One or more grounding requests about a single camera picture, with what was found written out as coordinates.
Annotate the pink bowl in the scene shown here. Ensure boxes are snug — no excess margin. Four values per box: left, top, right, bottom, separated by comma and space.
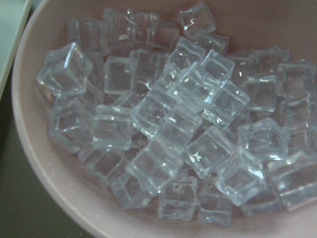
12, 0, 317, 238

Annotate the cream serving tray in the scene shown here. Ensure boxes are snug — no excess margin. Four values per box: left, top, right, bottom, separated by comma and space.
0, 0, 32, 94

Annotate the pile of clear ice cubes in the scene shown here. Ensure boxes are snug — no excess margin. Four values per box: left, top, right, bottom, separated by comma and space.
36, 2, 317, 226

